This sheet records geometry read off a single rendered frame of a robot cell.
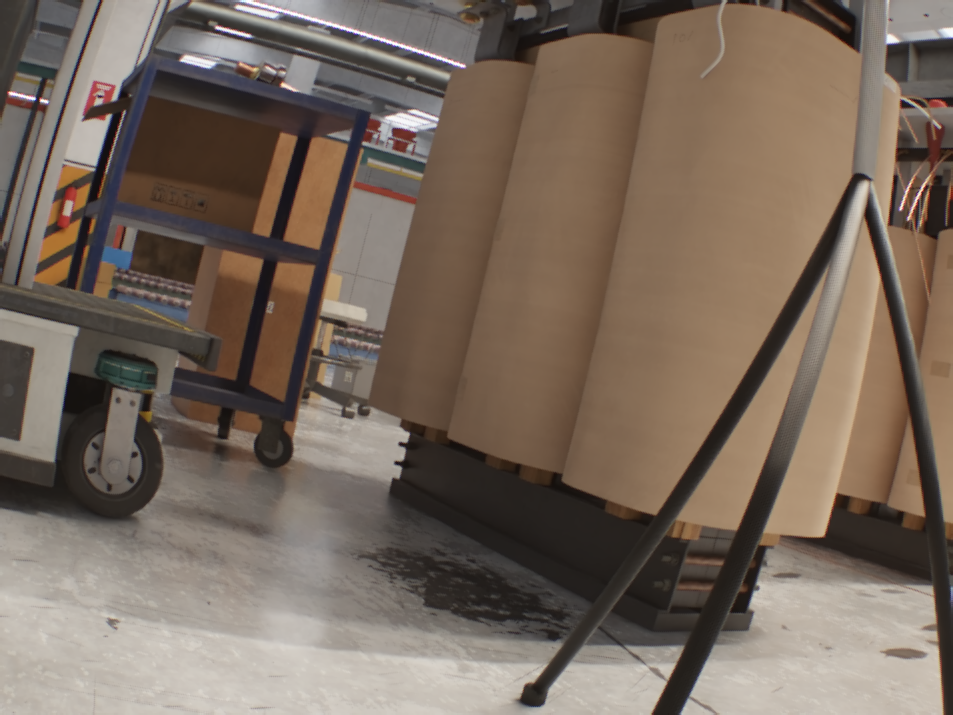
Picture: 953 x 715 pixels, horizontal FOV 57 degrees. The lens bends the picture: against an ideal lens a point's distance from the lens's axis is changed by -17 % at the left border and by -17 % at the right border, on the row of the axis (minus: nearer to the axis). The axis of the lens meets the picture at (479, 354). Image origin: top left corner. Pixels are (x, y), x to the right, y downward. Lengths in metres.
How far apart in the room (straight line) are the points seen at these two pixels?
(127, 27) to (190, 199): 10.02
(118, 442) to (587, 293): 0.92
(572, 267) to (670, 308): 0.37
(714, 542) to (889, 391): 1.71
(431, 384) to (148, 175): 0.86
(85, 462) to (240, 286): 1.58
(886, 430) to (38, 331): 2.71
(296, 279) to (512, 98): 1.03
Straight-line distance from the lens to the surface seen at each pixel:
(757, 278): 1.58
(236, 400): 2.44
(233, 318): 3.04
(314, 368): 4.61
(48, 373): 1.42
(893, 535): 3.41
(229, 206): 2.47
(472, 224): 2.31
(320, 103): 2.49
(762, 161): 1.61
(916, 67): 12.12
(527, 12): 2.85
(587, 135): 1.98
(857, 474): 3.37
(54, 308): 1.41
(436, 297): 2.32
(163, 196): 2.43
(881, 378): 3.38
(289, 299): 3.09
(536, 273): 1.96
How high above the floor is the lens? 0.38
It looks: level
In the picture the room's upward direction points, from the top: 13 degrees clockwise
